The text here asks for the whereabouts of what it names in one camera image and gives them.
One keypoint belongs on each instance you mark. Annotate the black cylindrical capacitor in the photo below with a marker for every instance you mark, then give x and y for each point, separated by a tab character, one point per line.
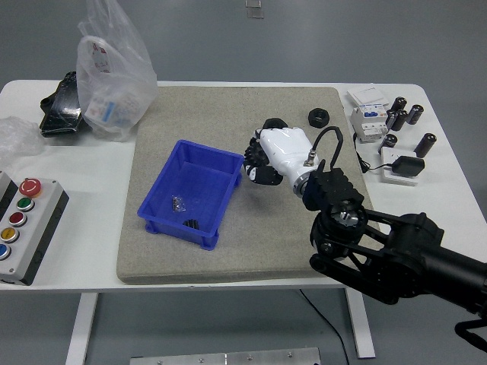
391	118
416	114
425	145
389	142
400	105
402	121

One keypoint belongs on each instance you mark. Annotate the blue plastic box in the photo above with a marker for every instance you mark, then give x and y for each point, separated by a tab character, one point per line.
198	178

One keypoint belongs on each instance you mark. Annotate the small black hex nut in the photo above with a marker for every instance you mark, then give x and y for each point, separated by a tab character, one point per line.
319	117

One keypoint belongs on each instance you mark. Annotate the large black hex nut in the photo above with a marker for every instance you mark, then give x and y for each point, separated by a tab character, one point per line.
274	122

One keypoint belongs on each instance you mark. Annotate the white table leg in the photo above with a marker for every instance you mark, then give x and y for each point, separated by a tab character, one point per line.
80	327
363	331

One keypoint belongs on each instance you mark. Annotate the blue and white packets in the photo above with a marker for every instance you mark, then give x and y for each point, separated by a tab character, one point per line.
110	110

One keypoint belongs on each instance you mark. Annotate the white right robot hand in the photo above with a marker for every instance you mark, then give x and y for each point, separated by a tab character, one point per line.
287	150

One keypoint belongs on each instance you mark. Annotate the grey push-button control box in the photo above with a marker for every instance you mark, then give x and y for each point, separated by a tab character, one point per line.
42	224

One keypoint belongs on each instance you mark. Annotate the small clear screw bag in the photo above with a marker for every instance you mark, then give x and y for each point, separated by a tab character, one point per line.
179	203

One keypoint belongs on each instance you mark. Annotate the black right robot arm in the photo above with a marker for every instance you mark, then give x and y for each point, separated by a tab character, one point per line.
335	186

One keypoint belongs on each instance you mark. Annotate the grey-brown mat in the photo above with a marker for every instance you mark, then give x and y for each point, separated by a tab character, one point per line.
228	258

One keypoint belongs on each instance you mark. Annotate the crumpled clear plastic wrap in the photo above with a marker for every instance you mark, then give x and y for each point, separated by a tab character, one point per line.
17	137

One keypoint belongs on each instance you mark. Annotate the clear plastic bag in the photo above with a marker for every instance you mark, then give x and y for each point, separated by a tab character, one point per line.
125	57

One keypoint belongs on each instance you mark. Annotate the small black gear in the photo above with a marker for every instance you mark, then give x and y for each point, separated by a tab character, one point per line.
191	224

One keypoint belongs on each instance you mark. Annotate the silver metal plate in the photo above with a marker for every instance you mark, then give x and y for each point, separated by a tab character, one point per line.
228	358

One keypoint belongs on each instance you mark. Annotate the black wrapped plastic part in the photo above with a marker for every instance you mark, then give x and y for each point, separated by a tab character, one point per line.
61	110

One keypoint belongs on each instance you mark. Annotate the black power adapter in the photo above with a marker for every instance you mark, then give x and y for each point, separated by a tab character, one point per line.
409	166

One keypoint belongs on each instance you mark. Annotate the white switch plate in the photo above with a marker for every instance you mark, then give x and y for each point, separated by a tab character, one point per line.
367	96

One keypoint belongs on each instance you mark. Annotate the white circuit breaker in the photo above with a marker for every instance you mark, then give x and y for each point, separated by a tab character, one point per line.
367	123

